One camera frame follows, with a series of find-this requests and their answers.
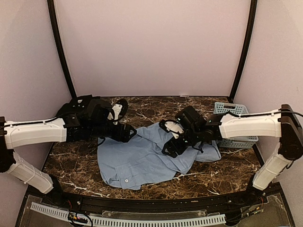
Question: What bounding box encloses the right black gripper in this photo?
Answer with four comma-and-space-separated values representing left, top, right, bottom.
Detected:
161, 127, 201, 158

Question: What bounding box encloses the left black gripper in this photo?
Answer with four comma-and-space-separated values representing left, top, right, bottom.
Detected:
89, 121, 136, 142

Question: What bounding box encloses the light blue long sleeve shirt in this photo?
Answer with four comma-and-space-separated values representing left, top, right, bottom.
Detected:
97, 123, 221, 190

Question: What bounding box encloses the light blue plastic basket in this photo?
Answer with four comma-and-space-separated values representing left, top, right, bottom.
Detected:
214, 102, 258, 149

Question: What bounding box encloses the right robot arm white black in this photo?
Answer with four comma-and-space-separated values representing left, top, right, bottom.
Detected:
159, 104, 303, 205

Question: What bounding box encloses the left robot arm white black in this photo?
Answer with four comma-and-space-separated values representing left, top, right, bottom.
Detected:
0, 95, 136, 206

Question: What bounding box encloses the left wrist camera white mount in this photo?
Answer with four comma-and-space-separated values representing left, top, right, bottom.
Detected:
107, 99, 128, 125

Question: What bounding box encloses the white slotted cable duct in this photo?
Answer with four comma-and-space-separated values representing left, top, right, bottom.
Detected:
30, 202, 226, 227

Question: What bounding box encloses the black front rail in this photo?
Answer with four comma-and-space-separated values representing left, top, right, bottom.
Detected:
26, 183, 281, 215

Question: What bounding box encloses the small circuit board with wires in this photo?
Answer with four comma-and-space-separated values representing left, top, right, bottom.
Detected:
67, 211, 93, 226

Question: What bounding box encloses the right black frame post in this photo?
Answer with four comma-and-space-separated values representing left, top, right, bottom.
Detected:
228, 0, 258, 103

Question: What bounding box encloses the black frame post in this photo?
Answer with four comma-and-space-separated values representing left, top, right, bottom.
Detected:
228, 0, 258, 103
47, 0, 77, 98

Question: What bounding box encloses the left black frame post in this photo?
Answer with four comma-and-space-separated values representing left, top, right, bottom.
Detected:
47, 0, 77, 98

